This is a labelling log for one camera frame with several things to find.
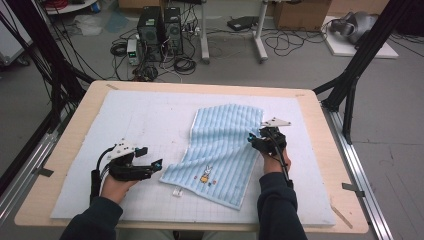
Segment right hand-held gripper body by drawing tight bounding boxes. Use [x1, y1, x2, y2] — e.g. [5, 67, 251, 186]
[256, 117, 292, 157]

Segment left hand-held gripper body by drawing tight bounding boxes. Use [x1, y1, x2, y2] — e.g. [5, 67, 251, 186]
[106, 138, 155, 183]

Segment blue striped towel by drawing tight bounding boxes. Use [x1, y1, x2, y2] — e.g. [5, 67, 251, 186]
[159, 103, 268, 211]

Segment person's right hand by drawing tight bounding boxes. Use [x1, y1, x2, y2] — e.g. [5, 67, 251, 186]
[262, 149, 292, 175]

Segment person's left hand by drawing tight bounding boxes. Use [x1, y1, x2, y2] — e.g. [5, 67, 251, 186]
[100, 174, 139, 204]

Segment white foam mat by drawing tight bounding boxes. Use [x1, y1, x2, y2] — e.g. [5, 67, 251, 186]
[49, 89, 337, 228]

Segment white-legged desk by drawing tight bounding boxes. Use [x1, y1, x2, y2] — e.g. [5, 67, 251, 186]
[199, 0, 270, 65]

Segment white power supply unit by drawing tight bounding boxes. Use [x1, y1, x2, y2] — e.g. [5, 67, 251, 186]
[126, 39, 140, 66]

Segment flat black device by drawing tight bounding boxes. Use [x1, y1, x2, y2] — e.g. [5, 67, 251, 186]
[227, 15, 259, 32]

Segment brown cardboard box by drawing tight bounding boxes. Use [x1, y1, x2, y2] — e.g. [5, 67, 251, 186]
[273, 0, 333, 32]

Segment black computer tower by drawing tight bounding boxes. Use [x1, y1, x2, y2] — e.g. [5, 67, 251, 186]
[163, 7, 184, 56]
[137, 6, 165, 63]

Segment clear plastic bag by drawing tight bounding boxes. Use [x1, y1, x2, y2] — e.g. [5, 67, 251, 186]
[73, 14, 103, 36]

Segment white floor board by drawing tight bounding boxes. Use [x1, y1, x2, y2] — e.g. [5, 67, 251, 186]
[322, 15, 399, 59]

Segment grey rounded device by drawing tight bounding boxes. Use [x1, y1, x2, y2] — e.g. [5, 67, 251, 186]
[329, 11, 379, 44]

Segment open cardboard box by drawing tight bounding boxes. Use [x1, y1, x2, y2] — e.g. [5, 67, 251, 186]
[118, 0, 168, 9]

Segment white round table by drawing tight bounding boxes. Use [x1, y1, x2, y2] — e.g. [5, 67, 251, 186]
[44, 0, 98, 15]

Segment white case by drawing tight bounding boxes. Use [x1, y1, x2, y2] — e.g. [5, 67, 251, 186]
[0, 19, 33, 66]

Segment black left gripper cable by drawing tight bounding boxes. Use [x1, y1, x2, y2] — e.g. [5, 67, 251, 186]
[89, 146, 116, 205]

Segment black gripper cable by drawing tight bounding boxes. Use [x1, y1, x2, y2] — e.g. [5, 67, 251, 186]
[266, 131, 295, 190]
[89, 146, 116, 205]

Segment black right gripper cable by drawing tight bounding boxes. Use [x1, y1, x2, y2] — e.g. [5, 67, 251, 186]
[266, 131, 295, 190]

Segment grey table bracket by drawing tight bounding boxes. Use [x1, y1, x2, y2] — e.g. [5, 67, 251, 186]
[34, 167, 54, 178]
[342, 182, 366, 198]

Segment aluminium rail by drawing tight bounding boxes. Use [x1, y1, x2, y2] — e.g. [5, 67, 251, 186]
[321, 103, 395, 240]
[0, 133, 58, 228]

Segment loose black floor cable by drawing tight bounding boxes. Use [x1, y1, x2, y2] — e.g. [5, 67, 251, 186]
[264, 29, 328, 57]

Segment coiled black cable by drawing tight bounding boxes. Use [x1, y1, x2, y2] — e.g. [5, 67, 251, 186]
[109, 41, 128, 57]
[173, 56, 198, 75]

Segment black frame post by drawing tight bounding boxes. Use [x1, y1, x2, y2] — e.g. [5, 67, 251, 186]
[6, 0, 96, 132]
[313, 0, 418, 145]

